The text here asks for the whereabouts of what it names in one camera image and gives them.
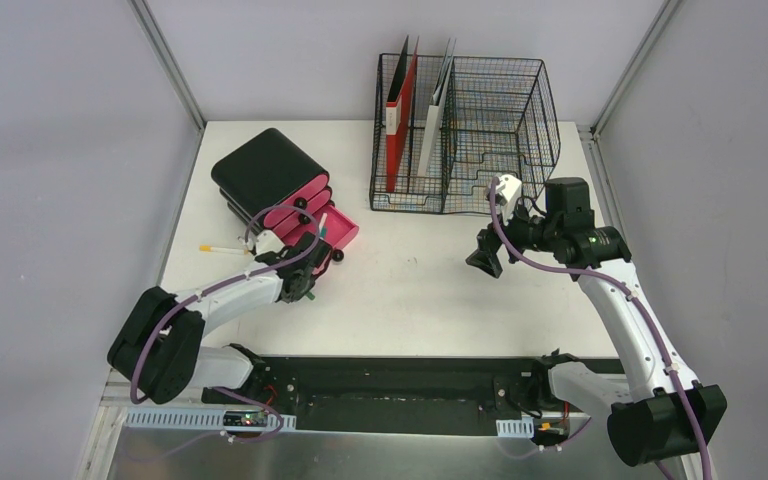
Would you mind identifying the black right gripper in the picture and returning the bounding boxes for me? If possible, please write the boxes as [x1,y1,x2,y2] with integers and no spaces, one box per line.
[466,193,561,278]

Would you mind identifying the black pink drawer unit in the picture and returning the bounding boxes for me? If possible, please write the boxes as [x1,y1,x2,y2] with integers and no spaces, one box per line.
[211,128,359,262]

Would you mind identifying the white pen orange cap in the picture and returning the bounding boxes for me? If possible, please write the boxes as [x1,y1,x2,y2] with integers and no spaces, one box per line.
[199,245,251,256]

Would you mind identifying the grey notebook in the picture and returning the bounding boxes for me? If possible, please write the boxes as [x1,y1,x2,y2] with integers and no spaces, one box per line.
[417,38,457,177]

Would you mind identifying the red notebook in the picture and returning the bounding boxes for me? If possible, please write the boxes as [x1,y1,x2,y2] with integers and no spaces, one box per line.
[385,36,417,193]

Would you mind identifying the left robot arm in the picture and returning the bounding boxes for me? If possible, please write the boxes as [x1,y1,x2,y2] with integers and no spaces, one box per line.
[107,233,333,405]

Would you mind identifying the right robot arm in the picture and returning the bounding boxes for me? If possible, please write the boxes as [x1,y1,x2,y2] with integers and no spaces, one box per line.
[466,174,727,479]

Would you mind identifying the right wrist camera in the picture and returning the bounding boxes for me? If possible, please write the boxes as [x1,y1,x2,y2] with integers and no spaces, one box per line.
[487,174,523,216]

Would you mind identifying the black wire mesh organizer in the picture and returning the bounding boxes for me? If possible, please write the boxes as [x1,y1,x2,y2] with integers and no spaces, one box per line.
[368,53,561,214]

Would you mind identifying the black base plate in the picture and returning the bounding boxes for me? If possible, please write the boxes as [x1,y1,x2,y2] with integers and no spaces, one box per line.
[236,356,576,436]

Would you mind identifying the white cable duct right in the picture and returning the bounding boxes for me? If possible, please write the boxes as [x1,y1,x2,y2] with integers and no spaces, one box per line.
[496,417,535,439]

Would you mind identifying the white cable duct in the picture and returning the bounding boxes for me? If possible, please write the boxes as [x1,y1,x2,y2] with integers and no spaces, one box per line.
[124,407,297,433]
[496,417,535,439]

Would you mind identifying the white cable duct left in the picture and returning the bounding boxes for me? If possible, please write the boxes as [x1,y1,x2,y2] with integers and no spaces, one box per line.
[124,407,297,433]

